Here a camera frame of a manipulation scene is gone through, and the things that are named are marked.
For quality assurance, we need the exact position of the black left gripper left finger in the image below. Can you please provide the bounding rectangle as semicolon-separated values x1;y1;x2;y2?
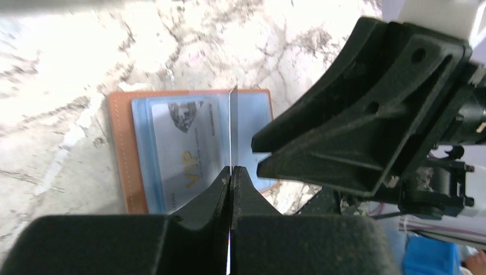
1;167;230;274

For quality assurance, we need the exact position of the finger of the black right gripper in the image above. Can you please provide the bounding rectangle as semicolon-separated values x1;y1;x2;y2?
252;17;473;197

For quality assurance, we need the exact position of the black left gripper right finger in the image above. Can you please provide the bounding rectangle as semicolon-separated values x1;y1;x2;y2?
230;166;399;274

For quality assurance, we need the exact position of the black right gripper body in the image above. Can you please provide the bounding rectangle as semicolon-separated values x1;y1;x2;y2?
374;62;485;220

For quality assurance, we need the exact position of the brown leather card holder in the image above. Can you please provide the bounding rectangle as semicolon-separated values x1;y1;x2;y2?
108;89;278;215

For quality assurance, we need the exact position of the silver VIP card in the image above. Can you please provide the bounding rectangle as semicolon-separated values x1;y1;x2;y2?
151;100;222;213

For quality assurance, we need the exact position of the bystander hand in background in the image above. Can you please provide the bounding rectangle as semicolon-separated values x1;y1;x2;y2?
464;250;485;275

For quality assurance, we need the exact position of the blue plastic box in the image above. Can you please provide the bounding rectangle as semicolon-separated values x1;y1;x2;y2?
402;235;461;275

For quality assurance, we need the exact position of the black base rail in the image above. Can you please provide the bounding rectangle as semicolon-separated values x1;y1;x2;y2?
295;187;341;215

